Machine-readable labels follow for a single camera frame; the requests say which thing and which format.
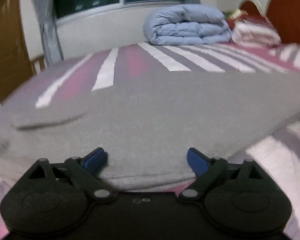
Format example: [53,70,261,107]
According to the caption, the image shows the grey sweatpants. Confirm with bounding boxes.
[0,71,300,190]

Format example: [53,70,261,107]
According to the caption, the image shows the striped pink grey bedsheet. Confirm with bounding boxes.
[0,42,300,239]

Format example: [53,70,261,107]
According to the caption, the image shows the wooden chair by door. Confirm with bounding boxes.
[30,55,45,75]

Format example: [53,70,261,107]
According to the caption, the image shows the brown wooden door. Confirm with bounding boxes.
[0,0,34,102]

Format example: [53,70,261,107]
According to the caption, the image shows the folded white pink blanket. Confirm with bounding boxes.
[231,21,281,47]

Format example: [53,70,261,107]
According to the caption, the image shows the folded light blue duvet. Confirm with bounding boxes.
[143,4,232,46]

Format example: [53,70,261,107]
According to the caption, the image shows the red patterned folded cloth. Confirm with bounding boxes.
[223,9,249,30]

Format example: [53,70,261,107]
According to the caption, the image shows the red wooden headboard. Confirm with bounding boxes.
[239,0,300,44]

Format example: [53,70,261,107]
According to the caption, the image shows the grey left curtain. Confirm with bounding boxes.
[33,0,63,66]

